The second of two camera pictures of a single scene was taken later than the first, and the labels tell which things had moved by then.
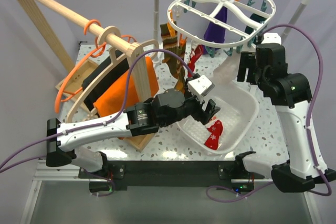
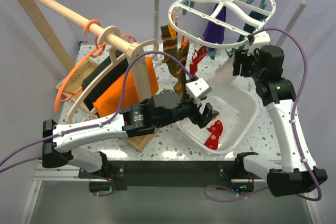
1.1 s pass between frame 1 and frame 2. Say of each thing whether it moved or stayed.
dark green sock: moved
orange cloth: stayed
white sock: stayed
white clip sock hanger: stayed
